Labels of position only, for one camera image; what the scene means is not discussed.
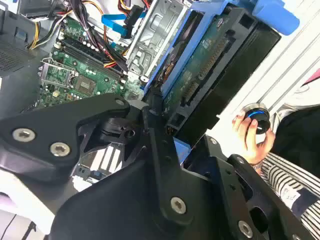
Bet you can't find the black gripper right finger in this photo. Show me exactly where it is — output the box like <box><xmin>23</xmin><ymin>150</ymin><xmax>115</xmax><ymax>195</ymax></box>
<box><xmin>203</xmin><ymin>135</ymin><xmax>315</xmax><ymax>240</ymax></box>

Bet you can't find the hard disk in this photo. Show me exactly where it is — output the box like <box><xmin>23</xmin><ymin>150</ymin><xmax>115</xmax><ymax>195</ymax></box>
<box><xmin>143</xmin><ymin>0</ymin><xmax>301</xmax><ymax>165</ymax></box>

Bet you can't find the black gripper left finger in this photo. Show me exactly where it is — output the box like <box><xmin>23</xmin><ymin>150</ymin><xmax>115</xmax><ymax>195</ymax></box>
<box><xmin>0</xmin><ymin>92</ymin><xmax>194</xmax><ymax>226</ymax></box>

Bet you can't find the person's bare hand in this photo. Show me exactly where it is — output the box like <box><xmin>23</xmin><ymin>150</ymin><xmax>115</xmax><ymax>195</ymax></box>
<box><xmin>231</xmin><ymin>111</ymin><xmax>276</xmax><ymax>166</ymax></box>

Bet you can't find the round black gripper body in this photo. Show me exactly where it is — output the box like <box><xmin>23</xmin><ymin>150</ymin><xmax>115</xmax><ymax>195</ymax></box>
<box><xmin>48</xmin><ymin>158</ymin><xmax>227</xmax><ymax>240</ymax></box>

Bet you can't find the round black blue-ringed tool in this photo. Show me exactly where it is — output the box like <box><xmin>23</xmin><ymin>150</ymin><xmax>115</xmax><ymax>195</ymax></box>
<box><xmin>241</xmin><ymin>102</ymin><xmax>271</xmax><ymax>136</ymax></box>

